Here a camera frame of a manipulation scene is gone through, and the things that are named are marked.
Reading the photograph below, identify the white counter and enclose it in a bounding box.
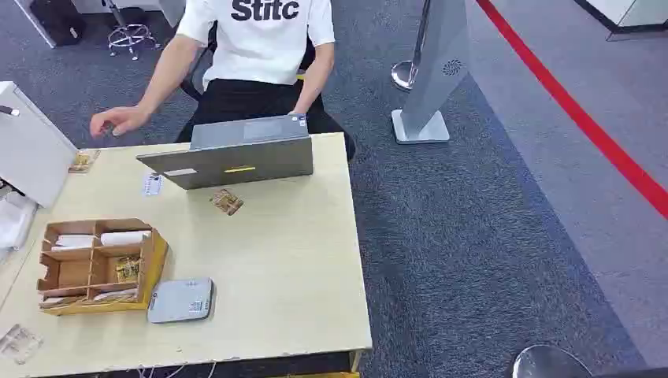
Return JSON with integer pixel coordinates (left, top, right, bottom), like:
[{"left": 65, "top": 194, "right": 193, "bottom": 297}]
[{"left": 573, "top": 0, "right": 668, "bottom": 43}]

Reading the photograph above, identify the white plastic bag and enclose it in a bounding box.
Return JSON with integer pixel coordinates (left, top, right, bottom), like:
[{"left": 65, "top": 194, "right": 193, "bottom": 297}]
[{"left": 0, "top": 191, "right": 39, "bottom": 252}]

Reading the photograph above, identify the chrome office chair base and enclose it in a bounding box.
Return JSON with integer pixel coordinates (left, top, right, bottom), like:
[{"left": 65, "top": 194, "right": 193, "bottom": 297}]
[{"left": 102, "top": 0, "right": 161, "bottom": 61}]

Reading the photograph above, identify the clear plastic card holder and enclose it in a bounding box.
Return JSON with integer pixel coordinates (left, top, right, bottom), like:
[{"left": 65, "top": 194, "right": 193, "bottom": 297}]
[{"left": 0, "top": 324, "right": 44, "bottom": 365}]

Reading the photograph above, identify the white card stack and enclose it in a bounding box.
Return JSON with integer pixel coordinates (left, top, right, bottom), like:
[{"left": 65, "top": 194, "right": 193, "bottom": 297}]
[
  {"left": 99, "top": 230, "right": 152, "bottom": 247},
  {"left": 50, "top": 234, "right": 98, "bottom": 253}
]

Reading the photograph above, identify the white printed card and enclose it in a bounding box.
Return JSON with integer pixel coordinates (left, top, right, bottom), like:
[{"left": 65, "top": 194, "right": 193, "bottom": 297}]
[{"left": 141, "top": 172, "right": 165, "bottom": 198}]

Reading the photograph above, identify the wooden card box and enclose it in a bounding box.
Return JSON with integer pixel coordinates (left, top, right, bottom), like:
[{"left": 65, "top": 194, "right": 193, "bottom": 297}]
[{"left": 36, "top": 217, "right": 170, "bottom": 317}]

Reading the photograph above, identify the black bag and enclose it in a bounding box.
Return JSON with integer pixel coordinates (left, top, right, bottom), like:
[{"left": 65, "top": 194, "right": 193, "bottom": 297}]
[{"left": 28, "top": 0, "right": 87, "bottom": 49}]

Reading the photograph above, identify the chrome stanchion base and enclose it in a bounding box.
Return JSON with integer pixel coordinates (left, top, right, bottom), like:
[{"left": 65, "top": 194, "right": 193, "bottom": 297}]
[{"left": 511, "top": 344, "right": 594, "bottom": 378}]

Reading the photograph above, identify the person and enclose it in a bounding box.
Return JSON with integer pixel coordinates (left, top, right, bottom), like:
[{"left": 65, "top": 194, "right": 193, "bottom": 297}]
[{"left": 89, "top": 0, "right": 358, "bottom": 160}]

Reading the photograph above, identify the black office chair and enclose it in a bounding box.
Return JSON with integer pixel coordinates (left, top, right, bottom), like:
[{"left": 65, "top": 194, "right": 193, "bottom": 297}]
[{"left": 179, "top": 20, "right": 317, "bottom": 103}]

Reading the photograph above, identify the patterned card stack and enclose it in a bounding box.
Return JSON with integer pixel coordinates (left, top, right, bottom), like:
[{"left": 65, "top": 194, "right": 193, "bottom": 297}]
[
  {"left": 92, "top": 287, "right": 140, "bottom": 303},
  {"left": 40, "top": 295, "right": 88, "bottom": 309}
]

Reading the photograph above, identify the grey card reader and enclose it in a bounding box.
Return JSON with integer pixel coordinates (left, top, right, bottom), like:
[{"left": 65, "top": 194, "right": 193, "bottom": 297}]
[{"left": 147, "top": 277, "right": 216, "bottom": 325}]

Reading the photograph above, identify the person's right hand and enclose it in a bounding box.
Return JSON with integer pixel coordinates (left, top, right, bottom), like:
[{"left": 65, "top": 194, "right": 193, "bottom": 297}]
[{"left": 89, "top": 106, "right": 153, "bottom": 139}]

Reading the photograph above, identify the grey laptop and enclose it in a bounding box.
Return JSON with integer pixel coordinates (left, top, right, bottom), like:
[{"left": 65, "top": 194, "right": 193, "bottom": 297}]
[{"left": 136, "top": 113, "right": 314, "bottom": 191}]

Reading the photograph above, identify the grey kiosk stand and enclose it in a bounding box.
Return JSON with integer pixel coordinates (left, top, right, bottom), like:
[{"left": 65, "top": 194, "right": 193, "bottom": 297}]
[{"left": 391, "top": 0, "right": 471, "bottom": 146}]

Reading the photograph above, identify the white cable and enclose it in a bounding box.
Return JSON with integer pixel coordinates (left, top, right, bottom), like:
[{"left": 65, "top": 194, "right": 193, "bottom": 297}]
[{"left": 134, "top": 361, "right": 218, "bottom": 378}]

